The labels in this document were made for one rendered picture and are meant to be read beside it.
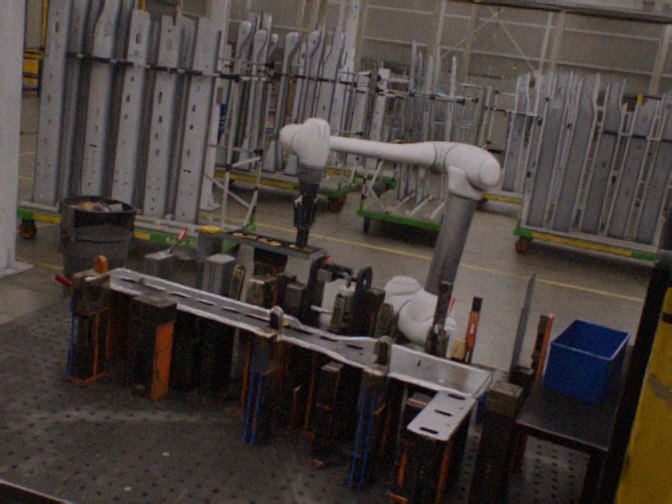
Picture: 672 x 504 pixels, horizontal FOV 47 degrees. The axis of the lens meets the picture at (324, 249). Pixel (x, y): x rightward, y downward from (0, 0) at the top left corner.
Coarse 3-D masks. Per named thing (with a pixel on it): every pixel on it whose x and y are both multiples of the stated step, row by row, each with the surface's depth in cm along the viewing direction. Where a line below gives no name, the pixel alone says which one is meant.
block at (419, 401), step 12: (420, 396) 205; (408, 408) 200; (420, 408) 198; (408, 420) 200; (408, 432) 201; (408, 444) 202; (408, 456) 203; (396, 468) 205; (408, 468) 203; (396, 480) 205; (408, 480) 204; (396, 492) 206
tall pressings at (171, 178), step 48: (48, 0) 636; (96, 0) 674; (48, 48) 637; (96, 48) 656; (144, 48) 649; (192, 48) 667; (144, 96) 659; (192, 96) 645; (48, 144) 649; (96, 144) 667; (144, 144) 685; (192, 144) 651; (48, 192) 657; (96, 192) 675; (144, 192) 673; (192, 192) 658
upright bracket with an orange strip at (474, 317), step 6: (474, 300) 227; (480, 300) 227; (474, 306) 228; (480, 306) 227; (474, 312) 228; (480, 312) 228; (474, 318) 228; (468, 324) 229; (474, 324) 228; (468, 330) 230; (474, 330) 229; (468, 336) 230; (474, 336) 229; (468, 342) 230; (474, 342) 230; (468, 348) 230; (462, 360) 232; (468, 360) 231
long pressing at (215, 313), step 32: (128, 288) 254; (160, 288) 260; (192, 288) 262; (224, 320) 238; (256, 320) 241; (288, 320) 245; (320, 352) 224; (352, 352) 225; (416, 352) 231; (416, 384) 210; (448, 384) 211; (480, 384) 214
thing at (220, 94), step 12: (216, 0) 839; (228, 0) 844; (216, 12) 841; (228, 12) 845; (216, 24) 844; (228, 24) 856; (216, 84) 857; (216, 96) 862; (216, 108) 868; (216, 120) 874; (216, 132) 880; (204, 180) 883; (204, 192) 887; (204, 204) 890; (216, 204) 907
